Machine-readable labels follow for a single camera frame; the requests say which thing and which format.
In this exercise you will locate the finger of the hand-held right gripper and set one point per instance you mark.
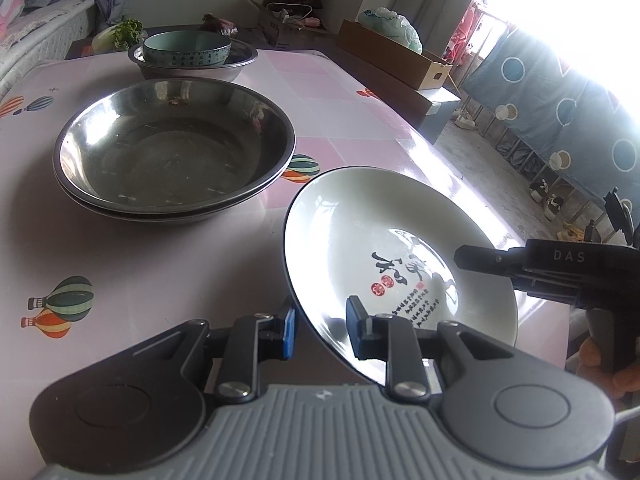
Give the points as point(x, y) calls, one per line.
point(490, 259)

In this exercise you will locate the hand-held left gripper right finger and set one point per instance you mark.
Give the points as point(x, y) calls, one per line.
point(354, 321)

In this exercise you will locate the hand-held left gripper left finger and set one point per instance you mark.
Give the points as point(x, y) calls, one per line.
point(288, 334)

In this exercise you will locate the white printed plate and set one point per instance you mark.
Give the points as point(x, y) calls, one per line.
point(360, 220)

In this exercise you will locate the green ceramic bowl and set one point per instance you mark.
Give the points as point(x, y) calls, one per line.
point(185, 56)

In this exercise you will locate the person's right hand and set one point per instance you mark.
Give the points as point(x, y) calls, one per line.
point(590, 360)

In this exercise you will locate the black white slipper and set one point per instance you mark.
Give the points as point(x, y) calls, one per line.
point(539, 192)
point(554, 207)

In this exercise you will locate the blue circle-print curtain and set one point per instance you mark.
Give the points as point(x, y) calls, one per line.
point(550, 100)

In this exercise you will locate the pink balloon-print tablecloth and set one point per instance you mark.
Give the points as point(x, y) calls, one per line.
point(150, 260)

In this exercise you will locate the large dark cardboard box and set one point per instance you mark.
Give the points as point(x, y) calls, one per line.
point(430, 105)

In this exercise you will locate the large steel bowl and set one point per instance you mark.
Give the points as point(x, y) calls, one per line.
point(150, 216)
point(175, 160)

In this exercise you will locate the open cardboard box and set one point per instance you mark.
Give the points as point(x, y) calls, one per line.
point(390, 57)

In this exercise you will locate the pink hanging clothing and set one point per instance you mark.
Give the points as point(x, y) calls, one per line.
point(465, 35)

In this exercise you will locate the white green plastic bag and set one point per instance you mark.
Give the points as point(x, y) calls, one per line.
point(395, 25)

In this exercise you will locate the cardboard box of clutter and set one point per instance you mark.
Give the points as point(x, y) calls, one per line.
point(272, 27)

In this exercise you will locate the green leafy vegetable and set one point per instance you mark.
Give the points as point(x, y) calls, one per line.
point(127, 30)

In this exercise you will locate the white quilted mattress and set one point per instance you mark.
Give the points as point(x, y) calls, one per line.
point(50, 35)

